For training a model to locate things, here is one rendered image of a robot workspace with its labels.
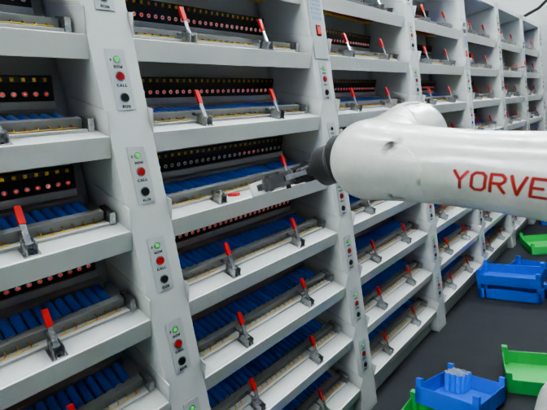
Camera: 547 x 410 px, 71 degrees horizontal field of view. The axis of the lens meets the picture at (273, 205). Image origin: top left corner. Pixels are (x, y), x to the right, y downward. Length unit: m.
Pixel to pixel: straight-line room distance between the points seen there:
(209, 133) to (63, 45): 0.35
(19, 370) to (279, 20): 1.19
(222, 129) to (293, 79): 0.45
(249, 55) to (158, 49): 0.28
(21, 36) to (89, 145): 0.21
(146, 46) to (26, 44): 0.23
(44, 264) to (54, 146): 0.21
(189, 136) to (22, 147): 0.34
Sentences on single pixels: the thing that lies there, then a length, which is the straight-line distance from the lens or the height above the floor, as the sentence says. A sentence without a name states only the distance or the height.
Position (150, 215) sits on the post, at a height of 0.92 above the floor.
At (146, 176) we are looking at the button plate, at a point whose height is 1.01.
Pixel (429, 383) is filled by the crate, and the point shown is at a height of 0.10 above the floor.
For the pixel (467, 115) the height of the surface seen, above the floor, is 1.02.
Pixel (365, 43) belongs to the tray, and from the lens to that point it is 1.95.
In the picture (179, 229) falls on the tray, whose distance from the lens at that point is 0.92.
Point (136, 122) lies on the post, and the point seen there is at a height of 1.12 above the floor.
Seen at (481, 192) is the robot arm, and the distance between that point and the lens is 0.45.
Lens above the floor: 1.02
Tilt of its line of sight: 8 degrees down
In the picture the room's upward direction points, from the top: 10 degrees counter-clockwise
